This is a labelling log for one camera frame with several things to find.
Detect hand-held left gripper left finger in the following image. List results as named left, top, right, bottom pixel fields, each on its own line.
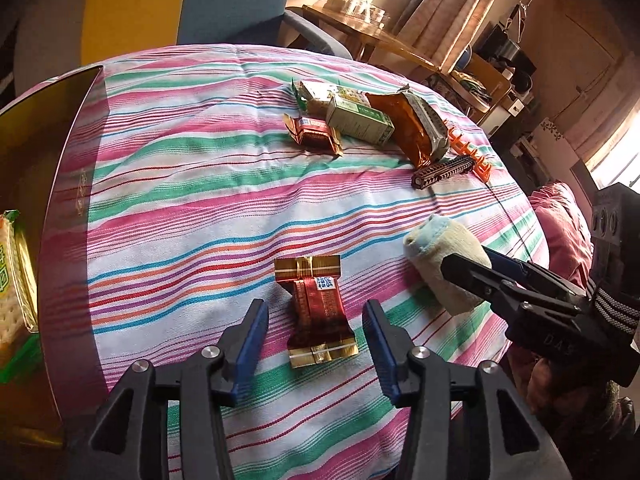
left=75, top=299, right=271, bottom=480

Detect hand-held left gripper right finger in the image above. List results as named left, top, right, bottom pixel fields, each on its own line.
left=362, top=300, right=556, bottom=480

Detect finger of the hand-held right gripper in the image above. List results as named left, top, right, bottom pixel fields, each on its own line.
left=441, top=253, right=532, bottom=322
left=483, top=248, right=582, bottom=302

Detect cream towel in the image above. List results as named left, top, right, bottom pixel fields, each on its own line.
left=403, top=214, right=493, bottom=316

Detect red gold candy wrapper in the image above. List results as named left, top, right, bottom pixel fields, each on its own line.
left=283, top=114, right=345, bottom=158
left=274, top=255, right=359, bottom=368

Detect dark brown comb strip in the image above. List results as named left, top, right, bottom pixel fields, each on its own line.
left=411, top=155, right=476, bottom=190

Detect orange plastic rack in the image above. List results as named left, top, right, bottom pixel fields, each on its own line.
left=442, top=119, right=493, bottom=182

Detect orange snack packet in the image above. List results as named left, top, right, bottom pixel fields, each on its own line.
left=365, top=91, right=449, bottom=168

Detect green white carton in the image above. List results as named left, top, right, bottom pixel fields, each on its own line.
left=326, top=96, right=396, bottom=147

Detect yellow label cracker packet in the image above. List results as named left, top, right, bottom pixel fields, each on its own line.
left=291, top=80, right=371, bottom=116

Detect golden box container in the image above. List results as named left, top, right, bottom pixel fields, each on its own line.
left=0, top=65, right=106, bottom=461

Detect person's right forearm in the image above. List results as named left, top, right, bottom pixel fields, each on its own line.
left=592, top=282, right=640, bottom=343

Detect white floral box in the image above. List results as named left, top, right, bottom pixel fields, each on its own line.
left=537, top=117, right=566, bottom=142

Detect striped pink green blanket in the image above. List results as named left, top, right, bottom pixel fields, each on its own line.
left=15, top=42, right=551, bottom=480

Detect green white cracker packet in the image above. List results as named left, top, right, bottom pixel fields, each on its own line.
left=0, top=210, right=42, bottom=383

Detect wooden table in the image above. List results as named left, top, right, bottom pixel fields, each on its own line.
left=287, top=5, right=512, bottom=111

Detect beige curtain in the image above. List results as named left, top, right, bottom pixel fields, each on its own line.
left=400, top=0, right=541, bottom=72

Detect grey chair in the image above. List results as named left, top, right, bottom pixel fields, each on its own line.
left=284, top=10, right=354, bottom=61

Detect clear plastic containers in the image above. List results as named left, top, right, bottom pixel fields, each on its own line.
left=344, top=0, right=392, bottom=29

